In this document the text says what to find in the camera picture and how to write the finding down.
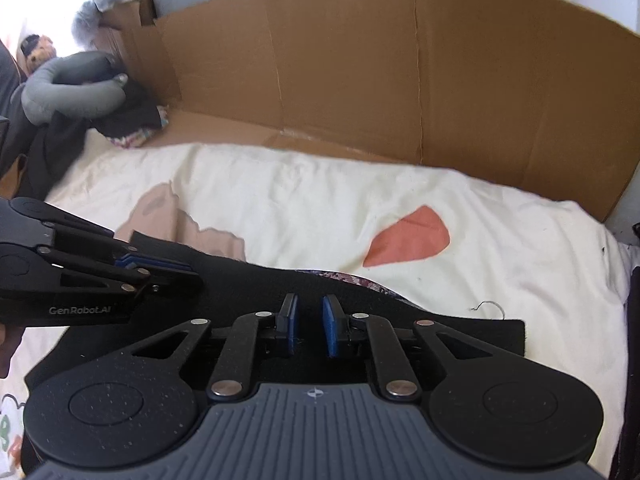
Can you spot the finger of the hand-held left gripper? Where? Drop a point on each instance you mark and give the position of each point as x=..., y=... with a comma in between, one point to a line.
x=170, y=282
x=150, y=262

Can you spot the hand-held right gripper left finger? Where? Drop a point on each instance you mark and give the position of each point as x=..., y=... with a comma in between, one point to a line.
x=290, y=325

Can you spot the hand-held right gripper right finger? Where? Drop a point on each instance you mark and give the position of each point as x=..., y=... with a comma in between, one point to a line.
x=330, y=327

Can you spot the black pants bear-print stripes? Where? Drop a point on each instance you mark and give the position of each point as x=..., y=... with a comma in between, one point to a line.
x=250, y=280

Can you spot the person's left hand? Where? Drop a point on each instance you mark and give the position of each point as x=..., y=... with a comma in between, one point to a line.
x=7, y=350

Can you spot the white printed bedsheet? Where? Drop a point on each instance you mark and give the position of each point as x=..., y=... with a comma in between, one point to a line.
x=300, y=195

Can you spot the pastel patterned cloth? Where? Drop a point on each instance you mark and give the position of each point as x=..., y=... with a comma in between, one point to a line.
x=140, y=132

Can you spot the black crumpled garment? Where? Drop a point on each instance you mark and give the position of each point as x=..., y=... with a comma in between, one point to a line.
x=65, y=150

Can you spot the grey plush toy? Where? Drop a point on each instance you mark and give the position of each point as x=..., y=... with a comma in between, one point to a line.
x=65, y=90

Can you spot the small brown plush doll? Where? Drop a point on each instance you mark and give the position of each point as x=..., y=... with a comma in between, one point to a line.
x=39, y=52

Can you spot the brown cardboard sheet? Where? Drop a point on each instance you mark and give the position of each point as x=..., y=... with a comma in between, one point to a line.
x=350, y=60

